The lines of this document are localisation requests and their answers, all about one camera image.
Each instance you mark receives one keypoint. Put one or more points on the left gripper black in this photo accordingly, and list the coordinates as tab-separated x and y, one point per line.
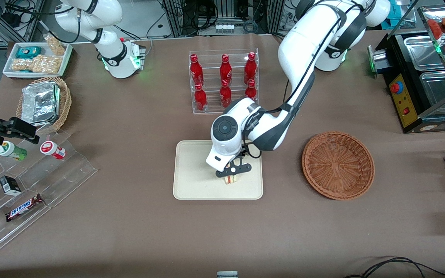
243	151

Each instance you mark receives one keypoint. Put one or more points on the small layered sandwich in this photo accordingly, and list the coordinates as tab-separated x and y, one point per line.
231	180

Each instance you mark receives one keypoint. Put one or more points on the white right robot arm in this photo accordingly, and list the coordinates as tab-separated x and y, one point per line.
102	11

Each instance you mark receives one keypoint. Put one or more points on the beige rectangular tray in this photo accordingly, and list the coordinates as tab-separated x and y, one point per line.
195	181

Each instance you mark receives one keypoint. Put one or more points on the tan wicker basket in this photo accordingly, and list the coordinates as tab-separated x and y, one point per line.
65	104

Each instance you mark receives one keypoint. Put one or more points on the white rectangular snack tray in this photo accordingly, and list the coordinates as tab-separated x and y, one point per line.
10	73

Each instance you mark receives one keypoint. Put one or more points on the round brown wicker basket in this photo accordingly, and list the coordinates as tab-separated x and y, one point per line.
338	166

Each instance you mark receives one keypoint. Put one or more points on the green yogurt cup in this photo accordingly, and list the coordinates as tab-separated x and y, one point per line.
11	150

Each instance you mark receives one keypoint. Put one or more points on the silver foil package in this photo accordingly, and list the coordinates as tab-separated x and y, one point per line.
39	102

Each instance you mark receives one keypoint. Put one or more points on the red yogurt cup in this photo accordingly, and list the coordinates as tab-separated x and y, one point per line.
52	150

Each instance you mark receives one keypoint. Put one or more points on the small black barcode carton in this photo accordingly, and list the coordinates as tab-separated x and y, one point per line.
10	185

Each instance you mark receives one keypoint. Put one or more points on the clear acrylic tiered stand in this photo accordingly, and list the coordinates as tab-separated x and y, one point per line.
64	173

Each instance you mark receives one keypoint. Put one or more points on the clear bag of peanuts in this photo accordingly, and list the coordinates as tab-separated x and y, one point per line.
37	65
56	45

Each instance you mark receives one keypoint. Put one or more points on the red cola bottle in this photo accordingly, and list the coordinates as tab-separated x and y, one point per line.
250	67
196	71
225	69
225	95
200	99
250	90

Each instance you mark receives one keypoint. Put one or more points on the Snickers chocolate bar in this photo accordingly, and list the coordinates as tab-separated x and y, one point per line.
24	207

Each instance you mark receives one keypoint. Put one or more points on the green snack packet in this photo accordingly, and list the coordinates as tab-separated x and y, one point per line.
28	52

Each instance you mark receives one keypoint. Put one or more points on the clear acrylic bottle rack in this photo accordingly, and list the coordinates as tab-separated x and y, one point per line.
211	77

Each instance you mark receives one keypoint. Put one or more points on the small grey device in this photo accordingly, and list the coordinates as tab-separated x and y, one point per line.
227	275

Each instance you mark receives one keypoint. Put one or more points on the black power adapter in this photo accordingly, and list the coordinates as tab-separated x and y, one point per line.
12	19

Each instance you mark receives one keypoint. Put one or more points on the white power strip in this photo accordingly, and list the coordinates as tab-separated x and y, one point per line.
225	28

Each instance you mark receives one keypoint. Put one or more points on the metal equipment rack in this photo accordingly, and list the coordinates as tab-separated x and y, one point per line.
269	15

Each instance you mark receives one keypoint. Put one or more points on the black food warmer display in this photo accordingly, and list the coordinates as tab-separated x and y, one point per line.
400	104

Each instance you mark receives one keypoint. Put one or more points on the small steel drawer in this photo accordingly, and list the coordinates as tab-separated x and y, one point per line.
377	60

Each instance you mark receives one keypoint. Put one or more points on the red blue round knob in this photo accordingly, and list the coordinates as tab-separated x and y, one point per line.
396	87

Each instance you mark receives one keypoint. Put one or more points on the steel food pan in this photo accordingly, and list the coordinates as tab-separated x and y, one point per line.
439	90
423	52

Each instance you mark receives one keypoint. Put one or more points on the teal box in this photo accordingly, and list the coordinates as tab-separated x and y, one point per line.
398	15

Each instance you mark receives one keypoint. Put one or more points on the red orange food pieces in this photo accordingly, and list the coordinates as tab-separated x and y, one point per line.
437	27

